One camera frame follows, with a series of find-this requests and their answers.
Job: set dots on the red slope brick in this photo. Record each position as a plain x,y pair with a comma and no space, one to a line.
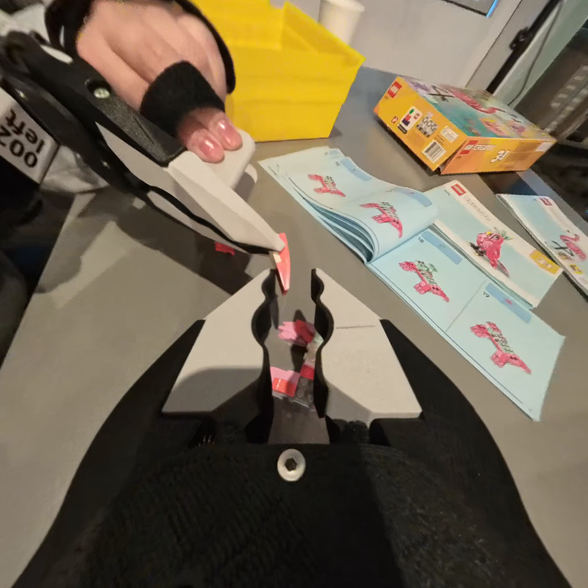
284,271

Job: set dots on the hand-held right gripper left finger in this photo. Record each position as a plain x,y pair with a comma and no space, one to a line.
216,367

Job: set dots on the orange brick set box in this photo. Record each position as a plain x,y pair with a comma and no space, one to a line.
459,128

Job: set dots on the yellow storage bin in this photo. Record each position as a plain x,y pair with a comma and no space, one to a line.
285,82

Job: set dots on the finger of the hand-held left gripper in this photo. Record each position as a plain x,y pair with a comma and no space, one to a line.
197,218
216,197

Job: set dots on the small red brick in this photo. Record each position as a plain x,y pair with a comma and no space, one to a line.
225,249

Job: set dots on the person's left hand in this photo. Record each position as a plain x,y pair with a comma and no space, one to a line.
138,41

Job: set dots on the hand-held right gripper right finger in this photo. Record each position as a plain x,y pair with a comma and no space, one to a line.
367,372

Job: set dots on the flamingo cover instruction booklet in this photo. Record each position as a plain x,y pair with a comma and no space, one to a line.
551,229

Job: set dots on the white paper cup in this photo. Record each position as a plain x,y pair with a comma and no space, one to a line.
340,18

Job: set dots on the black tripod pole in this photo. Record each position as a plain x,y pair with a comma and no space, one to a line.
519,43

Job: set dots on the grey desk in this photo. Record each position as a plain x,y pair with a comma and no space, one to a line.
115,298

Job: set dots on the parrot cover instruction booklet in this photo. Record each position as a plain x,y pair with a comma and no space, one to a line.
500,248

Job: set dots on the pink brick animal model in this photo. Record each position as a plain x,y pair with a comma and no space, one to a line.
298,330

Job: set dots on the open light blue instruction booklet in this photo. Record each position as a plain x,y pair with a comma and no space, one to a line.
413,275

